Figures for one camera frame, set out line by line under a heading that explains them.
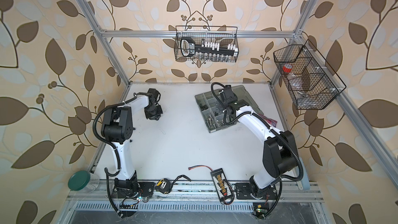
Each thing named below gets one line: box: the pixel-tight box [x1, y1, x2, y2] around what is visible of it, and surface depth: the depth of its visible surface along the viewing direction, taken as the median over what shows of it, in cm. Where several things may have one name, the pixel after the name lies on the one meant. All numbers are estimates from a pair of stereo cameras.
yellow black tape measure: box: [154, 178, 171, 194], surface depth 75 cm
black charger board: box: [210, 168, 235, 205], surface depth 75 cm
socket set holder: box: [180, 36, 238, 62], surface depth 86 cm
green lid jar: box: [67, 170, 100, 192], surface depth 70 cm
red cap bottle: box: [282, 63, 293, 74], surface depth 90 cm
